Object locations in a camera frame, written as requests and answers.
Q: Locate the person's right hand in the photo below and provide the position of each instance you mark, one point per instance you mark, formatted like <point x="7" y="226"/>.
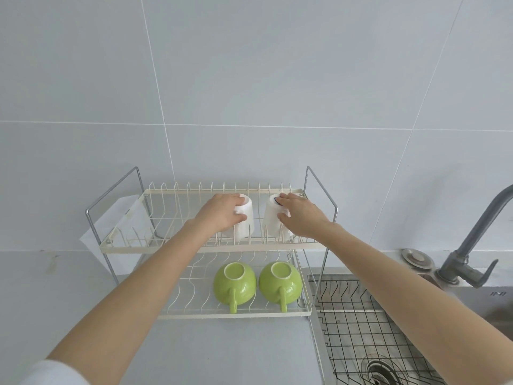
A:
<point x="306" y="216"/>

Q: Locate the person's left hand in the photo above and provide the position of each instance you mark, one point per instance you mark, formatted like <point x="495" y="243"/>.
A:
<point x="216" y="214"/>

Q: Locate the person's right thumb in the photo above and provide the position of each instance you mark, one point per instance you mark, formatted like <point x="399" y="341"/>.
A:
<point x="283" y="219"/>

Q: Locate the person's left thumb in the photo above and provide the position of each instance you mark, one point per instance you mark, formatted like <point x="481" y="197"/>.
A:
<point x="241" y="218"/>

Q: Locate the white ceramic cup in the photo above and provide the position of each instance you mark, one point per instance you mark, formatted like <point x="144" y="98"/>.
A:
<point x="245" y="228"/>
<point x="272" y="222"/>

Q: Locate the person's left forearm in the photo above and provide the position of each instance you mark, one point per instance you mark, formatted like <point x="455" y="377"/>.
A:
<point x="136" y="284"/>

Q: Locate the person's right forearm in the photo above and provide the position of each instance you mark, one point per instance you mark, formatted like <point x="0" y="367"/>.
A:
<point x="400" y="288"/>

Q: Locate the green ceramic mug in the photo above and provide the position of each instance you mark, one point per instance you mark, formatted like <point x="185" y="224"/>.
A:
<point x="280" y="281"/>
<point x="236" y="282"/>

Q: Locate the white plastic sheet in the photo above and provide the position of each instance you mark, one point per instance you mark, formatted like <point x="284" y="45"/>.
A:
<point x="120" y="214"/>

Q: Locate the round metal sink cap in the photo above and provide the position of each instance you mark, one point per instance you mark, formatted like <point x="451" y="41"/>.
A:
<point x="416" y="258"/>

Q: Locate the metal sink drain strainer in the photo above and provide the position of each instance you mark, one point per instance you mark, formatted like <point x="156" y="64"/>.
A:
<point x="380" y="370"/>

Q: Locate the grey metal faucet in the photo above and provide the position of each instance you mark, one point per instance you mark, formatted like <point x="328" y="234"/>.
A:
<point x="481" y="224"/>

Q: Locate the stainless steel sink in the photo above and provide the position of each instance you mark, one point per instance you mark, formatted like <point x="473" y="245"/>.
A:
<point x="493" y="306"/>

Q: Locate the white sleeve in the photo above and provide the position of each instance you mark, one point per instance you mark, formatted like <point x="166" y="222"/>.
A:
<point x="36" y="374"/>

